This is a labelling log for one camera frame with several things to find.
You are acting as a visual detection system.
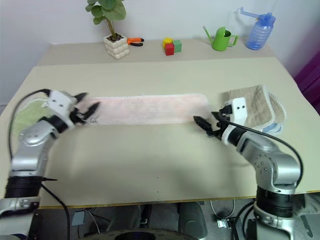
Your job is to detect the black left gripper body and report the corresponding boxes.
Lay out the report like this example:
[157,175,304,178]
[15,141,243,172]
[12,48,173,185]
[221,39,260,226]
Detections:
[67,106,89,127]

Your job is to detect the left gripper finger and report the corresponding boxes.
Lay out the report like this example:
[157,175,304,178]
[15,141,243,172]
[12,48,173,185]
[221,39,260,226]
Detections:
[74,92,89,104]
[84,101,101,117]

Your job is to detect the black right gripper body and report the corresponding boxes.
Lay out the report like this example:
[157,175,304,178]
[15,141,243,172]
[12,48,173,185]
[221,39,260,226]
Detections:
[206,104,234,139]

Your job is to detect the pink towel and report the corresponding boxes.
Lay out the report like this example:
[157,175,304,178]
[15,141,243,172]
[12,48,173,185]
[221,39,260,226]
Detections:
[74,92,211,126]

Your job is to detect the beige brown towel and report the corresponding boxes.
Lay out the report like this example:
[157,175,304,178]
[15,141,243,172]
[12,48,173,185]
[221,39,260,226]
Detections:
[222,84,288,129]

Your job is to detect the blue white towel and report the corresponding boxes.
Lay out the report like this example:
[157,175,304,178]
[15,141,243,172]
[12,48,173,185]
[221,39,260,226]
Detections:
[258,121,285,137]

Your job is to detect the green towel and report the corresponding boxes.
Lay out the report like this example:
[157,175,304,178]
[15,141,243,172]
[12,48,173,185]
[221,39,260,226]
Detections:
[11,95,55,141]

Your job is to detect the white bubbled plant pot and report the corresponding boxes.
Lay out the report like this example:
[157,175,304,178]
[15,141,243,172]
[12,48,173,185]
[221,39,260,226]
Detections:
[103,33,131,61]

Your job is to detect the green watering can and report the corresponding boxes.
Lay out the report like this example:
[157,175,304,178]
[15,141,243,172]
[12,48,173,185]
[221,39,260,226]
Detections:
[202,25,240,52]

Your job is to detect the orange black pliers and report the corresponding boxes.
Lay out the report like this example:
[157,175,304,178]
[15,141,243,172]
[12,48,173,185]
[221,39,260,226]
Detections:
[126,37,145,48]

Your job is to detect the green cube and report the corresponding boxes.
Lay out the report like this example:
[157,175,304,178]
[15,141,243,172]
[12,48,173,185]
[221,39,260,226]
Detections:
[172,39,183,54]

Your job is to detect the green leafy plant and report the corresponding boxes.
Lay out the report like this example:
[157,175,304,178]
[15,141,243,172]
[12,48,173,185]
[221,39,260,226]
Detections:
[84,0,127,41]

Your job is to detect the blue transparent spray bottle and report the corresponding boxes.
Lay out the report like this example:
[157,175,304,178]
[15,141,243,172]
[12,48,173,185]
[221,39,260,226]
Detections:
[234,6,277,51]

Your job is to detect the grey rounded shape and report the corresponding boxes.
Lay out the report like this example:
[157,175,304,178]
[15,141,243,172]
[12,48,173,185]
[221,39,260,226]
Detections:
[177,201,209,239]

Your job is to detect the small grey box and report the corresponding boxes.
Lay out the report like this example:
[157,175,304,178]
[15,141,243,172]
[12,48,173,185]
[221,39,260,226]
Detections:
[71,210,88,226]

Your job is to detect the purple cloth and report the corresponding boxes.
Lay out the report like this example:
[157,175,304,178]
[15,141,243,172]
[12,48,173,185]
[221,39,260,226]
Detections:
[293,49,320,109]

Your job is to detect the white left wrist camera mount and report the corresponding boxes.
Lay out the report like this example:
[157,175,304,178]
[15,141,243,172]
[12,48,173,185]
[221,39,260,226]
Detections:
[45,90,79,118]

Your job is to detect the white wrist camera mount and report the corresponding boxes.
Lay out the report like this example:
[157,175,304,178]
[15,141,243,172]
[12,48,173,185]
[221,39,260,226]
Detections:
[221,97,248,145]
[45,90,79,118]

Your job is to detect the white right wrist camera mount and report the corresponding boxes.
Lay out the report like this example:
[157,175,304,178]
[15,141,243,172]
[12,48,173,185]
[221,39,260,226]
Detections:
[221,97,248,145]

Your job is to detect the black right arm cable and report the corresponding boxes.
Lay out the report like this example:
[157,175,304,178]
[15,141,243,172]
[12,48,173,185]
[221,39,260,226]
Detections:
[217,111,305,186]

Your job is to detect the thin white wire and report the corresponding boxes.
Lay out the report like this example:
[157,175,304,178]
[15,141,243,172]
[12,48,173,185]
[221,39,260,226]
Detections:
[209,199,236,219]

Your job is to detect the black cables under table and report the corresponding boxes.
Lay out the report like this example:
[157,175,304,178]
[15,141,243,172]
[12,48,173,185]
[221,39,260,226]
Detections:
[233,201,256,240]

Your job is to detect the metal bracket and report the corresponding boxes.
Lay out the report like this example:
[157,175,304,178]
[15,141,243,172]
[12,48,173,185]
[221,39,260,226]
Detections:
[216,218,233,229]

